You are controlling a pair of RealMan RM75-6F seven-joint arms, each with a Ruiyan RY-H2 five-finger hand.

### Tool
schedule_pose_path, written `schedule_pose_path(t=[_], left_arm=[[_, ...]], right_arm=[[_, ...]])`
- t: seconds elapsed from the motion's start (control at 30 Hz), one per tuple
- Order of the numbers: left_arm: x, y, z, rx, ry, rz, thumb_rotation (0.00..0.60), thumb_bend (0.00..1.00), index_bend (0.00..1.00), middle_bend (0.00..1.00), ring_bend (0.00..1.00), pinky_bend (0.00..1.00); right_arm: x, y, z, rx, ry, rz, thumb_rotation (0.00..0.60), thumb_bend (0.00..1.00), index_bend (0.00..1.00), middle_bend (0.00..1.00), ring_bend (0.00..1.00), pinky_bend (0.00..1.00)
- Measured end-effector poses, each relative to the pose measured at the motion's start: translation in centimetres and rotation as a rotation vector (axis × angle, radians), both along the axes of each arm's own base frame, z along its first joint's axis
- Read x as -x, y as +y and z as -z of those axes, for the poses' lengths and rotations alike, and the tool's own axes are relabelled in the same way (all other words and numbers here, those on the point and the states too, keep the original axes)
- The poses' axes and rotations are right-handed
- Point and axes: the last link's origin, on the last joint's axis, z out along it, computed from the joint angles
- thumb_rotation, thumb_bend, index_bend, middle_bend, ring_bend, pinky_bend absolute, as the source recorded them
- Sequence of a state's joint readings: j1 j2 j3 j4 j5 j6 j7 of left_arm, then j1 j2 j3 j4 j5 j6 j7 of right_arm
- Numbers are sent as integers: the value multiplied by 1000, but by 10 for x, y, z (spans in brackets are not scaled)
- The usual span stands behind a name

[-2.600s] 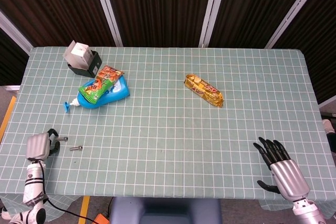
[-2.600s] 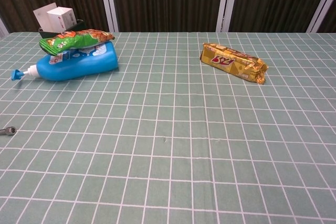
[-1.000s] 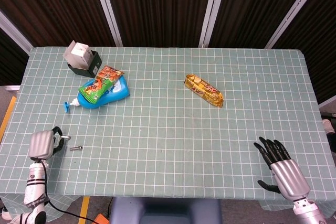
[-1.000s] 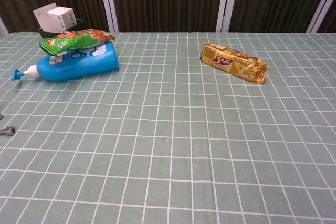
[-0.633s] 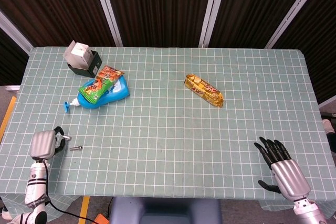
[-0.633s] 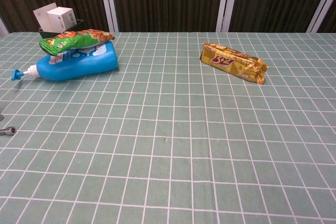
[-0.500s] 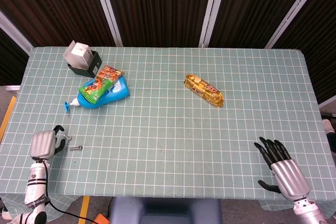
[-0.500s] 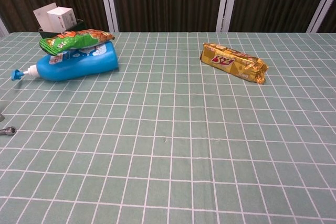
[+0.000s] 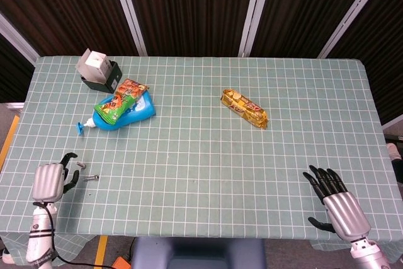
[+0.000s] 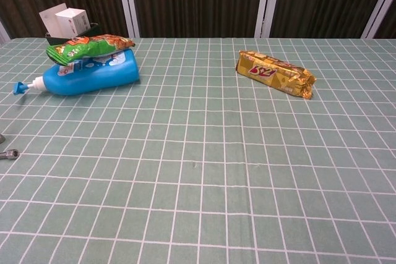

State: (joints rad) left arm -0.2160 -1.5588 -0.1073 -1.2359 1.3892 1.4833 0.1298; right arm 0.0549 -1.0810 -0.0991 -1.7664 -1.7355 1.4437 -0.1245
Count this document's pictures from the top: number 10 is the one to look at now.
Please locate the green white grid tablecloth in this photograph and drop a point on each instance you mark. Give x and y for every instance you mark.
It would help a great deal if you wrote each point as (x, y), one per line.
(198, 168)

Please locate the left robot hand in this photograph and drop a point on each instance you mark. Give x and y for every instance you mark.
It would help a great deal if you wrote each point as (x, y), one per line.
(1, 139)

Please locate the black plastic tray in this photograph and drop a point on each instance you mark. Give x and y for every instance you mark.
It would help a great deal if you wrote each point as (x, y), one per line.
(89, 31)

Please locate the gold cracker package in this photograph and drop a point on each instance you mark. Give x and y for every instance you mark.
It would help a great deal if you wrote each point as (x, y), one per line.
(272, 74)

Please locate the green orange snack bag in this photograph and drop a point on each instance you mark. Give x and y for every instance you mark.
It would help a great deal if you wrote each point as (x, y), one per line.
(89, 46)

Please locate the blue pump bottle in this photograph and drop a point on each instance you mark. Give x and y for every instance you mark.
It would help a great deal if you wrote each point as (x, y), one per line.
(92, 77)

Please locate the white carton box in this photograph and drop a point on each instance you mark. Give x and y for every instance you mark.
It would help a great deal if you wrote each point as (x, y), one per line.
(69, 21)

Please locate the white flat card box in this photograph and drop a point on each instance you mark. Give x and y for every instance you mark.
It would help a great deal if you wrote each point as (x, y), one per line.
(48, 19)

